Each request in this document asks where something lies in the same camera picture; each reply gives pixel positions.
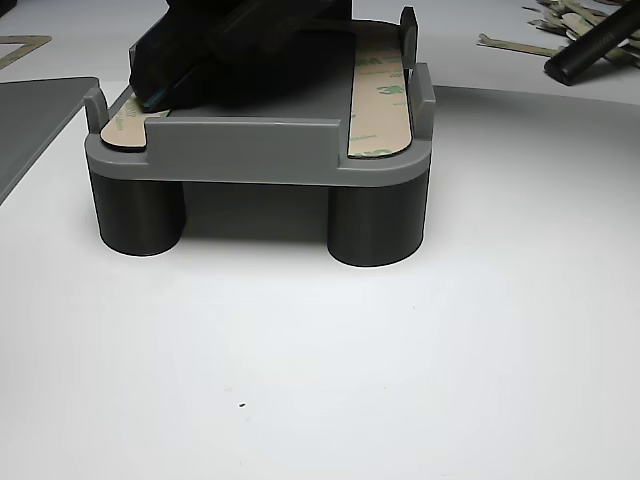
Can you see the peeled tan liner strip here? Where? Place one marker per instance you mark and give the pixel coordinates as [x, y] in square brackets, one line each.
[625, 50]
[570, 22]

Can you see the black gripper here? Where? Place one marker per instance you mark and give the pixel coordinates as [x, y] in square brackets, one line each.
[270, 60]

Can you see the tan adhesive tape strip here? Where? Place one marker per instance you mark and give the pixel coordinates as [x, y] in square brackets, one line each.
[122, 132]
[380, 115]

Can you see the grey rubber mat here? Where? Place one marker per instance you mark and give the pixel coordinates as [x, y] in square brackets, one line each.
[35, 125]

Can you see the long thin peeled liner strip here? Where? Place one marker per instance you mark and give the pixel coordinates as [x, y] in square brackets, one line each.
[520, 48]

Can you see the black round rod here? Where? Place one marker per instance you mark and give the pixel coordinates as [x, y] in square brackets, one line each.
[590, 47]

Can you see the tan tape frame outline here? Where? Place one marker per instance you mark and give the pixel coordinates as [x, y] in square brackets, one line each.
[30, 38]

